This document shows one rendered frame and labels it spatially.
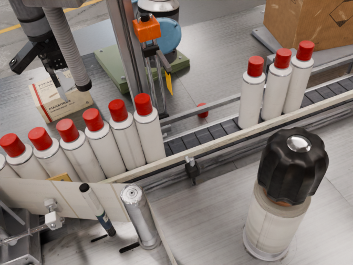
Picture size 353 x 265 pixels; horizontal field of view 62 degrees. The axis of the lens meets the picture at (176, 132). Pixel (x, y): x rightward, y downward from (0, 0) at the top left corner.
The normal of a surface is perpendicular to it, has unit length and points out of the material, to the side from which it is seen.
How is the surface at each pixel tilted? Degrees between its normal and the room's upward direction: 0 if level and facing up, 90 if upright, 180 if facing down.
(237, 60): 0
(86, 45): 0
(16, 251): 0
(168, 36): 93
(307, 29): 90
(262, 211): 93
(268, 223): 88
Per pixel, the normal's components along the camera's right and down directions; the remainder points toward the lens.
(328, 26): 0.20, 0.72
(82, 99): 0.50, 0.62
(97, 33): -0.09, -0.66
